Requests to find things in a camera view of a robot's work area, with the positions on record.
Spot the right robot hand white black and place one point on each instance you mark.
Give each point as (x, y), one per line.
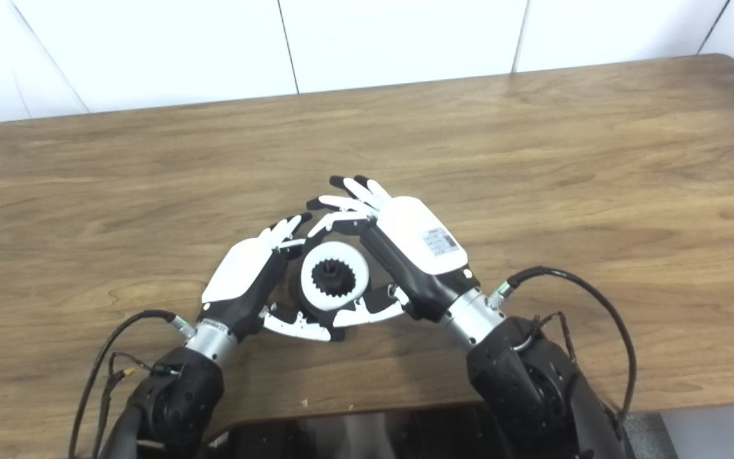
(418, 248)

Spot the black robot torso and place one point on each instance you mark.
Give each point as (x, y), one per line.
(354, 437)

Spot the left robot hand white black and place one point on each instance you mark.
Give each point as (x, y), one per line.
(243, 274)

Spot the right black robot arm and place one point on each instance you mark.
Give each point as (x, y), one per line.
(532, 389)

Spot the round black part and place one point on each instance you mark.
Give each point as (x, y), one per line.
(332, 278)

